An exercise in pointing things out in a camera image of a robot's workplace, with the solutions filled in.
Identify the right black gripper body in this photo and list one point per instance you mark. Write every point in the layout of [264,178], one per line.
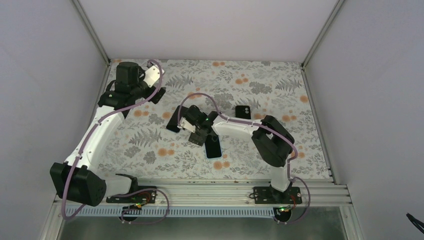
[196,139]

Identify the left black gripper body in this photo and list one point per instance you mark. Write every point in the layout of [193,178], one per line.
[136,90]

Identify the black phone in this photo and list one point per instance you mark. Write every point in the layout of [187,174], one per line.
[172,124]

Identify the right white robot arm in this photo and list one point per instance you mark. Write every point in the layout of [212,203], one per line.
[272,141]

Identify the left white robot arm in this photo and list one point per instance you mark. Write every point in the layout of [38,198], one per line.
[77,179]

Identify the floral patterned table mat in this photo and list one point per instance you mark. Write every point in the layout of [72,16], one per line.
[143,147]

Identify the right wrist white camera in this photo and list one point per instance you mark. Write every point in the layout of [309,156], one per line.
[184,124]

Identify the wrist white camera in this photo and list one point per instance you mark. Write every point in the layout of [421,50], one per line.
[184,124]
[151,76]

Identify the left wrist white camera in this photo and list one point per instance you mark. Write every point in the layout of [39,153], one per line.
[151,76]

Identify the perforated grey cable tray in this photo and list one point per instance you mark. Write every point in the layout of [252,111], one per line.
[179,212]

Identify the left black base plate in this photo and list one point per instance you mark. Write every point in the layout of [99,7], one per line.
[146,195]

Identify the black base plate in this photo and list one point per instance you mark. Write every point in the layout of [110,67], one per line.
[267,195]
[146,195]

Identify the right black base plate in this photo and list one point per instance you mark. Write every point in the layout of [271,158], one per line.
[267,195]

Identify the aluminium front rail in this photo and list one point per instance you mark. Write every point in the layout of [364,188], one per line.
[235,193]

